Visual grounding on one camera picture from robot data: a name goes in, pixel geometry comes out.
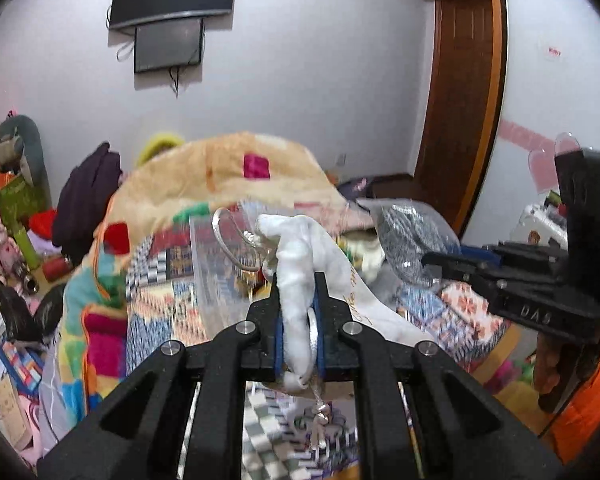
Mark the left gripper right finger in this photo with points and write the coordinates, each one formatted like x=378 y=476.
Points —
x=418 y=414

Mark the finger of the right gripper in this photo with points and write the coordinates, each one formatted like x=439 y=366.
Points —
x=481 y=269
x=515 y=250

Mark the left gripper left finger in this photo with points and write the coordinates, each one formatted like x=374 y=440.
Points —
x=181 y=412

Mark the silver sequin pouch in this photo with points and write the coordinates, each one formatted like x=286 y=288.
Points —
x=407 y=230

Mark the white drawstring pouch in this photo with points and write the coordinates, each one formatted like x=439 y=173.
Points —
x=302 y=248

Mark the white suitcase with stickers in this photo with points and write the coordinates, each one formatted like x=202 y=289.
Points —
x=543 y=224

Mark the brown wooden door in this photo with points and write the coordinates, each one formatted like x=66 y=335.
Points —
x=464 y=104

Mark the grey purple backpack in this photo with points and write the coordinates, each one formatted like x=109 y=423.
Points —
x=356 y=188

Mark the patchwork patterned cloth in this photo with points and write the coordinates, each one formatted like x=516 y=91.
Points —
x=179 y=285

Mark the clear plastic storage box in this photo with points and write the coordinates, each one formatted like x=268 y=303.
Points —
x=221 y=291

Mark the pink bunny toy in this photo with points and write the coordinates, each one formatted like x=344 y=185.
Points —
x=10 y=255

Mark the dark purple jacket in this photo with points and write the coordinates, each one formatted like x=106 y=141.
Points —
x=84 y=200

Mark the green cardboard box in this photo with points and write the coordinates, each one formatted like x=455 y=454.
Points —
x=19 y=200

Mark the beige fleece blanket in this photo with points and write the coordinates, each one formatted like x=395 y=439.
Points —
x=213 y=173

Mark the yellow round cushion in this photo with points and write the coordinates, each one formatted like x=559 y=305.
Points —
x=159 y=143

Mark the grey plush toy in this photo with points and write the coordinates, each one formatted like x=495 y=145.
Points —
x=21 y=149

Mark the small wall monitor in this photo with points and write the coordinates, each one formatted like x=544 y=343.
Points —
x=168 y=44

